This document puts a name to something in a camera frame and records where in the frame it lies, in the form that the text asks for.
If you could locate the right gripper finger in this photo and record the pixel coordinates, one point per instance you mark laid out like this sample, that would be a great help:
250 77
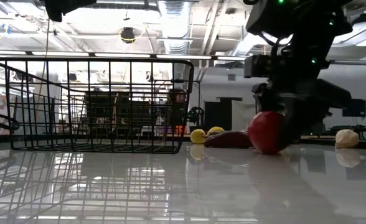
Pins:
298 133
260 102

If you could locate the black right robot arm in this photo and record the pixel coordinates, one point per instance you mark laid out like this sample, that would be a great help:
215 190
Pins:
307 28

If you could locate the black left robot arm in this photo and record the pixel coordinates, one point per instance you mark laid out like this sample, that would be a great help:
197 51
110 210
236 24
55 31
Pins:
58 9

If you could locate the white hanging cloth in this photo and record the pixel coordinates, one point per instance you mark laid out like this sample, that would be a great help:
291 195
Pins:
243 115

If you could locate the black monitor on stand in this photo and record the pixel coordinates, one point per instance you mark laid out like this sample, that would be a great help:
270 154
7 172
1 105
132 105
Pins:
354 108

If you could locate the beige garlic bulb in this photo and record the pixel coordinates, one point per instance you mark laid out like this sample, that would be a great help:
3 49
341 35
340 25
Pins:
346 138

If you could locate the yellow corn cob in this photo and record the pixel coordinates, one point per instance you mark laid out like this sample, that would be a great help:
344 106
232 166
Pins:
215 130

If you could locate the yellow lemon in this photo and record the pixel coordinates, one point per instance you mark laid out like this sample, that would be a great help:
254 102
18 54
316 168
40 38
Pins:
198 136

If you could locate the person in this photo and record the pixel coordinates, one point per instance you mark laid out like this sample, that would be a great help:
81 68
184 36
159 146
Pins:
177 107

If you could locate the small orange object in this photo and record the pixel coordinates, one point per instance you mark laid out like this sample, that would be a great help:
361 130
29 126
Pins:
180 129

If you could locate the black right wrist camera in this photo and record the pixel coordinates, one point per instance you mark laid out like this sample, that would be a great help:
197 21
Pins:
257 66

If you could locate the silver ventilation duct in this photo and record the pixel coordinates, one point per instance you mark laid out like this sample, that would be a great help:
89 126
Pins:
175 25

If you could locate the black overhead camera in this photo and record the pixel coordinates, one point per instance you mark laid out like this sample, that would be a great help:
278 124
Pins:
127 35

